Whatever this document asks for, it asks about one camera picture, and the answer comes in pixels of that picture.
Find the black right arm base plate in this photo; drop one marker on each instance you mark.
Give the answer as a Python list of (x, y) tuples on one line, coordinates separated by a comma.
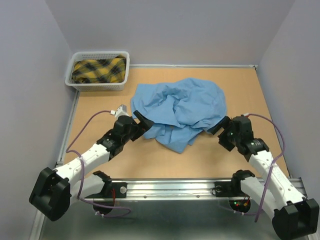
[(237, 200)]

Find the yellow plaid shirt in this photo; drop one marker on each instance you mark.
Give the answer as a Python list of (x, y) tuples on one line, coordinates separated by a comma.
[(99, 71)]

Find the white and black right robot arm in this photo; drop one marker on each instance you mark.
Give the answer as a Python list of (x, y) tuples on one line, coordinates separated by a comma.
[(291, 213)]

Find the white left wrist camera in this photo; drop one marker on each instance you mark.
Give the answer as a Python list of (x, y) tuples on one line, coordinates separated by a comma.
[(120, 111)]

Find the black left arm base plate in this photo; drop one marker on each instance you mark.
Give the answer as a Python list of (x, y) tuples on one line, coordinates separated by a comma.
[(110, 193)]

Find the light blue long sleeve shirt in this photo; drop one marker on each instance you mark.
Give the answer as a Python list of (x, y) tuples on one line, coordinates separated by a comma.
[(180, 110)]

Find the white plastic basket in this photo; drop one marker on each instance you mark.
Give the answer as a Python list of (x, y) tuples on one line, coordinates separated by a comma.
[(97, 55)]

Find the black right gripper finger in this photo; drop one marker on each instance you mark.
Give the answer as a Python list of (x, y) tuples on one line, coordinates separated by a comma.
[(216, 128), (225, 122)]

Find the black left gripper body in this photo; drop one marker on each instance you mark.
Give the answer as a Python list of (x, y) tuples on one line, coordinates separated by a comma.
[(134, 132)]

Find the aluminium mounting rail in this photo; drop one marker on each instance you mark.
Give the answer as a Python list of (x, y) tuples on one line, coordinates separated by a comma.
[(150, 189)]

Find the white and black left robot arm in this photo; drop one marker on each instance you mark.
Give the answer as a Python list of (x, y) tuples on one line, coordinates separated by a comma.
[(55, 190)]

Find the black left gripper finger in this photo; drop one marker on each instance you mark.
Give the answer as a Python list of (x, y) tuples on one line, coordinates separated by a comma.
[(139, 116), (146, 124)]

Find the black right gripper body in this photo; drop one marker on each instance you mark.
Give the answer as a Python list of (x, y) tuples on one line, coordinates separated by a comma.
[(232, 137)]

